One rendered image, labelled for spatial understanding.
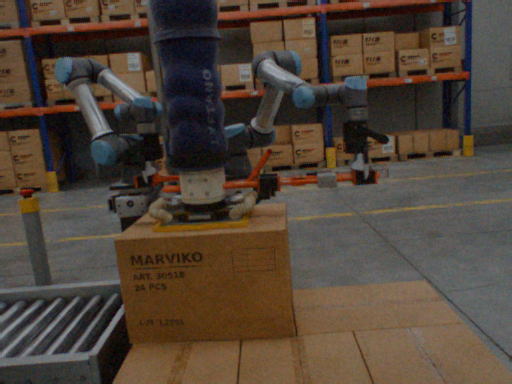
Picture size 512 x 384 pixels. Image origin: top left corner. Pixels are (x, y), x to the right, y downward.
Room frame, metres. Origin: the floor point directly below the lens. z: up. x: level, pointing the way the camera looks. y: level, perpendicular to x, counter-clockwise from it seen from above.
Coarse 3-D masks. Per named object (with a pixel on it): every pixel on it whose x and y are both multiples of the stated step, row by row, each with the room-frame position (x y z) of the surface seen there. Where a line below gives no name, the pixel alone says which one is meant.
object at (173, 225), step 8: (184, 216) 1.60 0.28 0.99; (216, 216) 1.59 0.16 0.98; (224, 216) 1.62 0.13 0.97; (248, 216) 1.62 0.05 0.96; (160, 224) 1.60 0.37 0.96; (168, 224) 1.58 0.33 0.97; (176, 224) 1.57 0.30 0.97; (184, 224) 1.57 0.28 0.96; (192, 224) 1.56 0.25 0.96; (200, 224) 1.56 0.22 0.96; (208, 224) 1.55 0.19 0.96; (216, 224) 1.55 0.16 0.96; (224, 224) 1.54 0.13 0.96; (232, 224) 1.54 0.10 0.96; (240, 224) 1.54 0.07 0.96
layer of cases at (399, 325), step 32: (320, 288) 1.87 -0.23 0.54; (352, 288) 1.84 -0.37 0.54; (384, 288) 1.82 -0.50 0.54; (416, 288) 1.79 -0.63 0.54; (320, 320) 1.58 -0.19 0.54; (352, 320) 1.56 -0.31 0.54; (384, 320) 1.54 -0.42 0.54; (416, 320) 1.52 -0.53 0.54; (448, 320) 1.50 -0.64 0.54; (128, 352) 1.47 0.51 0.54; (160, 352) 1.45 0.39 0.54; (192, 352) 1.43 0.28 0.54; (224, 352) 1.41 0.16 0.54; (256, 352) 1.39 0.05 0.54; (288, 352) 1.38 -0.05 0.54; (320, 352) 1.36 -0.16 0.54; (352, 352) 1.34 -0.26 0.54; (384, 352) 1.33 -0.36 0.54; (416, 352) 1.31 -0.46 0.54; (448, 352) 1.30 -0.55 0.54; (480, 352) 1.29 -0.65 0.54
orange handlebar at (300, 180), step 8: (168, 176) 1.97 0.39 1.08; (176, 176) 1.96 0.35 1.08; (296, 176) 1.67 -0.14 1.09; (304, 176) 1.66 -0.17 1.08; (312, 176) 1.67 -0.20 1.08; (344, 176) 1.62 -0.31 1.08; (352, 176) 1.62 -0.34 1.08; (224, 184) 1.66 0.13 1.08; (232, 184) 1.66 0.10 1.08; (240, 184) 1.65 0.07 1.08; (248, 184) 1.65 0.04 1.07; (256, 184) 1.65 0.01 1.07; (280, 184) 1.64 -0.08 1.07; (288, 184) 1.64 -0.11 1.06; (296, 184) 1.64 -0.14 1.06; (304, 184) 1.63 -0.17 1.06; (168, 192) 1.68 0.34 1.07
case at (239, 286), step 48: (144, 240) 1.51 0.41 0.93; (192, 240) 1.50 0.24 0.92; (240, 240) 1.48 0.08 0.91; (288, 240) 1.84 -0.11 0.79; (144, 288) 1.51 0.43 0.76; (192, 288) 1.50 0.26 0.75; (240, 288) 1.49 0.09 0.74; (288, 288) 1.47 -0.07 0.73; (144, 336) 1.51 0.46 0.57; (192, 336) 1.50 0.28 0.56; (240, 336) 1.49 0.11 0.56; (288, 336) 1.47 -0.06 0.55
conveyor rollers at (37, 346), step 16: (0, 304) 1.99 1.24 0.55; (16, 304) 1.97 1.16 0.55; (32, 304) 1.96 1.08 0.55; (64, 304) 2.00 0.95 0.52; (80, 304) 1.96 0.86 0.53; (96, 304) 1.92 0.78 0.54; (112, 304) 1.89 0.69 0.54; (0, 320) 1.82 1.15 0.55; (16, 320) 1.79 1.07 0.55; (48, 320) 1.83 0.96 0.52; (64, 320) 1.79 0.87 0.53; (80, 320) 1.76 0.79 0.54; (96, 320) 1.73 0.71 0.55; (0, 336) 1.66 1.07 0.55; (32, 336) 1.69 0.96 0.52; (48, 336) 1.65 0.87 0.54; (64, 336) 1.62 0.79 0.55; (96, 336) 1.67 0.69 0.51; (0, 352) 1.53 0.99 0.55; (16, 352) 1.57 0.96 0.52; (32, 352) 1.53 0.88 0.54; (48, 352) 1.50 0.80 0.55
